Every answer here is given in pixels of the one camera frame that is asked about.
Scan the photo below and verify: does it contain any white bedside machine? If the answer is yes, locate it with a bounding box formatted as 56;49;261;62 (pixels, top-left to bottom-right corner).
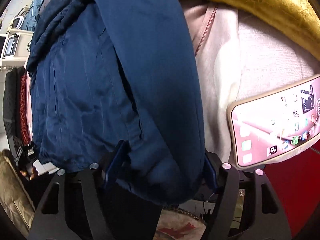
1;28;33;72

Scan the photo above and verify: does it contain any person left hand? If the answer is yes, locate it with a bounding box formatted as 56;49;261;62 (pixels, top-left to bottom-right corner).
20;166;39;180

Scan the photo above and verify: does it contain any pink polka dot bedsheet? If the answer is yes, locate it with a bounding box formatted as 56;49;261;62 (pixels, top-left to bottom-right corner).
24;0;320;165

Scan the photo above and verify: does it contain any smartphone with pink screen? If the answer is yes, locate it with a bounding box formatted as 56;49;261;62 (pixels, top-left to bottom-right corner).
227;75;319;170

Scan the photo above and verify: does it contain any khaki jacket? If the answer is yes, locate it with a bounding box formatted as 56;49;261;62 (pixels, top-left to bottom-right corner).
1;149;35;239

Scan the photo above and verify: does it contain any navy blue padded jacket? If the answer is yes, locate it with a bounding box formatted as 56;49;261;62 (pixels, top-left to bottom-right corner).
27;0;204;205

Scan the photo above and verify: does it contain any red patterned cloth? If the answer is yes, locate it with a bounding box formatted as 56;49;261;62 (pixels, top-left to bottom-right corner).
19;74;31;145

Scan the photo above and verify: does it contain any black quilted jacket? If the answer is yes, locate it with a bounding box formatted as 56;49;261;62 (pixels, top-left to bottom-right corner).
3;67;25;148

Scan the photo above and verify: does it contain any blue crumpled duvet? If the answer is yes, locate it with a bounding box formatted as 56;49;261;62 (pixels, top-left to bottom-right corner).
21;0;44;31

